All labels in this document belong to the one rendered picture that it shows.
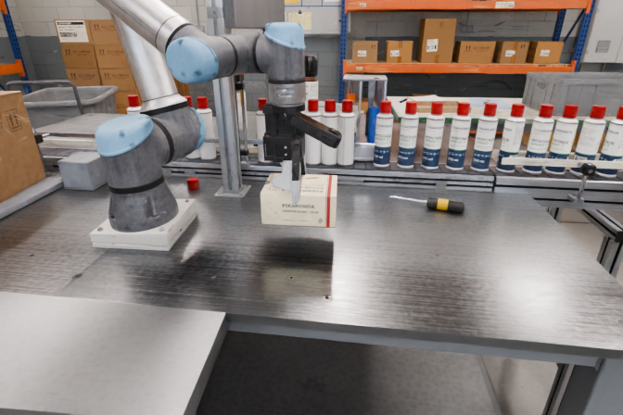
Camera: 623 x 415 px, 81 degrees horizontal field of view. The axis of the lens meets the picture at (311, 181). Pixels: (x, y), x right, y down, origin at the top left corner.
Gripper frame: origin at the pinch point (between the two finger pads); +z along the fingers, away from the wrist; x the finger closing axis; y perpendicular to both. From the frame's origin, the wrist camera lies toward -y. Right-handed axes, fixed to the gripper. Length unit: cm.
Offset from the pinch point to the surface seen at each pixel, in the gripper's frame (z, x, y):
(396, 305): 11.4, 22.8, -19.1
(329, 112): -10.8, -35.5, -5.1
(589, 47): -7, -441, -315
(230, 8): -39.2, -21.0, 18.4
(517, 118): -10, -33, -59
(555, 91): 2, -159, -135
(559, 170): 6, -32, -73
